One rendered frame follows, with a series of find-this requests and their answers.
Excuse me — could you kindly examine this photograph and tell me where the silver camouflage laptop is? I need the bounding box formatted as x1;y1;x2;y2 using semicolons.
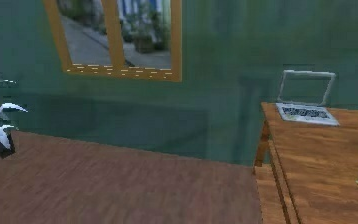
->
275;69;341;127

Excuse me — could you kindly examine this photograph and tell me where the wooden desk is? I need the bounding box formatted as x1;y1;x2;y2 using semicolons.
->
253;101;358;224

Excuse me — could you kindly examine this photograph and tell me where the white leaved potted plant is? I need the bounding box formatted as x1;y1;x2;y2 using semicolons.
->
0;75;29;160

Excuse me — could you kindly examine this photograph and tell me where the wooden framed window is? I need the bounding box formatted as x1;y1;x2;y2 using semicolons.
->
42;0;183;83

